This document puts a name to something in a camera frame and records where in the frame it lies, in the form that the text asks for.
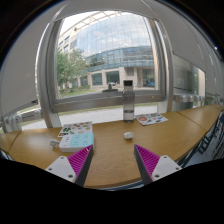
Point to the clear bottle with black cap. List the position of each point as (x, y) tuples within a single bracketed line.
[(128, 103)]

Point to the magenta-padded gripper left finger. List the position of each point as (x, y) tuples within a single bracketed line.
[(63, 166)]

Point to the white plug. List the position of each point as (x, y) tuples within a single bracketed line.
[(54, 143)]

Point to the long white radiator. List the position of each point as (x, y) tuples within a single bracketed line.
[(23, 118)]

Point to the dark chair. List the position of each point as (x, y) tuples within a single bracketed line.
[(213, 140)]

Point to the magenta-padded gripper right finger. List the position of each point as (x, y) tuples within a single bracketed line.
[(165, 166)]

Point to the large colourful sticker sheet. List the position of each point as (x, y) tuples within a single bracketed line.
[(76, 128)]

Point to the short white radiator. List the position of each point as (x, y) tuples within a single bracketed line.
[(188, 98)]

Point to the small colourful sticker sheet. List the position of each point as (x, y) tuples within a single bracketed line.
[(150, 119)]

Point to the white and teal power strip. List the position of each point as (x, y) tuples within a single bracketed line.
[(75, 141)]

